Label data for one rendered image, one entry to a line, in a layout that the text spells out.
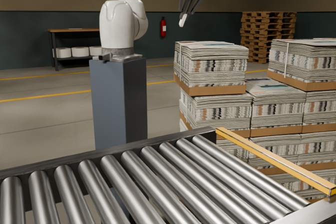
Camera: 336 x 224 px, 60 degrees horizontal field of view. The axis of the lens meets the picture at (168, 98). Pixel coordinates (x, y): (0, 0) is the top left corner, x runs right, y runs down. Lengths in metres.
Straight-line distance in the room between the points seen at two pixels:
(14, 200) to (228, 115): 1.01
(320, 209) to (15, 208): 0.66
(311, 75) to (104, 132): 1.07
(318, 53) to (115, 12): 0.99
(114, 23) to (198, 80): 0.46
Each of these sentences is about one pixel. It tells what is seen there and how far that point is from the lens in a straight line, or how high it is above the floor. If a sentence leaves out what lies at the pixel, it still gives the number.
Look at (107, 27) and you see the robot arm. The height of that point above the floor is 1.15.
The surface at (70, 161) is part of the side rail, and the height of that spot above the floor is 0.80.
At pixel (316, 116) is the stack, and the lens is 1.72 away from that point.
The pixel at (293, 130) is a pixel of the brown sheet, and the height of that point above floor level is 0.62.
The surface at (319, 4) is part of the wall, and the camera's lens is 9.59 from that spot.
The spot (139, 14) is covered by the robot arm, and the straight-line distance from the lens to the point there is 1.56.
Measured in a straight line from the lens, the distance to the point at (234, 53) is 1.41.
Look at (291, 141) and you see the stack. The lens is 1.69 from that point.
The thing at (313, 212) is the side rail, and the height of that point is 0.80.
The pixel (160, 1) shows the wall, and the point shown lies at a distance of 8.58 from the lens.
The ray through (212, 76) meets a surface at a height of 0.93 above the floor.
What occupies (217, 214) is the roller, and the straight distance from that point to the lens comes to 0.67.
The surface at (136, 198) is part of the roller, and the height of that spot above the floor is 0.80.
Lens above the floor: 1.20
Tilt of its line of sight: 16 degrees down
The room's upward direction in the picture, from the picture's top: straight up
